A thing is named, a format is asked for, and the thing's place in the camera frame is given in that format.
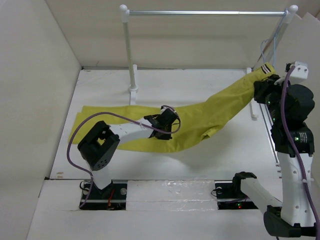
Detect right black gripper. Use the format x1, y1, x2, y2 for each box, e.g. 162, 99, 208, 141
254, 73, 294, 124

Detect yellow trousers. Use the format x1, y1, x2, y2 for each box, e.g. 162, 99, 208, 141
68, 62, 276, 153

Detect blue wire hanger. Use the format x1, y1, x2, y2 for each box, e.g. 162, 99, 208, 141
260, 8, 288, 64

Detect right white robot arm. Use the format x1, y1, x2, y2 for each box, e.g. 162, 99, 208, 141
231, 70, 320, 239

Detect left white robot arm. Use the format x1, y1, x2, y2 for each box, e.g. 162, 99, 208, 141
77, 106, 181, 199

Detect white and metal clothes rack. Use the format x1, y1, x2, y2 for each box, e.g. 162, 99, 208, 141
118, 3, 299, 121

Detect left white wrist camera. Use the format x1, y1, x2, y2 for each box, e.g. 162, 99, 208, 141
160, 105, 176, 113

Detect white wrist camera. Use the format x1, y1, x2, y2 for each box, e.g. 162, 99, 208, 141
285, 61, 309, 85
160, 105, 176, 113

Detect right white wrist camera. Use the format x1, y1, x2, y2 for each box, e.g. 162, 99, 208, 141
285, 61, 309, 85

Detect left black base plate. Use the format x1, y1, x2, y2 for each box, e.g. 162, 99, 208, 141
79, 181, 128, 211

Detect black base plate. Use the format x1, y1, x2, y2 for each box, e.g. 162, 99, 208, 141
79, 181, 128, 211
211, 180, 257, 210

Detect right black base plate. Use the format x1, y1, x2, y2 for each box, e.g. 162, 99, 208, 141
211, 180, 257, 210

